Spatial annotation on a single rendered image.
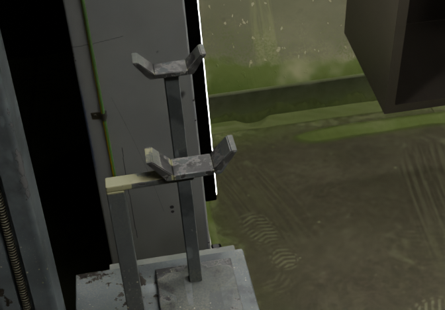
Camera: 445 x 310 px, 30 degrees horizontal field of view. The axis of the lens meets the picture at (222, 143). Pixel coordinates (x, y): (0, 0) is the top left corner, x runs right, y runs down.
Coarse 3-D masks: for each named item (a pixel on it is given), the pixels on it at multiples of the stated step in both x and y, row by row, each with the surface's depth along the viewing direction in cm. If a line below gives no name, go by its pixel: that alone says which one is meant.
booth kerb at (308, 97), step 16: (320, 80) 284; (336, 80) 285; (352, 80) 286; (208, 96) 281; (224, 96) 281; (240, 96) 282; (256, 96) 283; (272, 96) 284; (288, 96) 285; (304, 96) 286; (320, 96) 287; (336, 96) 288; (352, 96) 289; (368, 96) 290; (224, 112) 285; (240, 112) 286; (256, 112) 286; (272, 112) 287; (288, 112) 288
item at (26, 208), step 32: (0, 32) 76; (0, 64) 74; (0, 96) 74; (0, 128) 76; (0, 160) 78; (0, 192) 80; (32, 192) 82; (0, 224) 82; (32, 224) 82; (0, 256) 83; (32, 256) 84; (0, 288) 85; (32, 288) 86
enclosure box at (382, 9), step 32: (352, 0) 216; (384, 0) 191; (416, 0) 226; (352, 32) 221; (384, 32) 194; (416, 32) 228; (384, 64) 198; (416, 64) 218; (384, 96) 201; (416, 96) 208
